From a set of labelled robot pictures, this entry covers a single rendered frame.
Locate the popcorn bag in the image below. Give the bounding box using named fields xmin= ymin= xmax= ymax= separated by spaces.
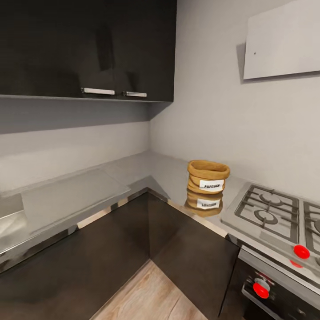
xmin=187 ymin=160 xmax=230 ymax=195

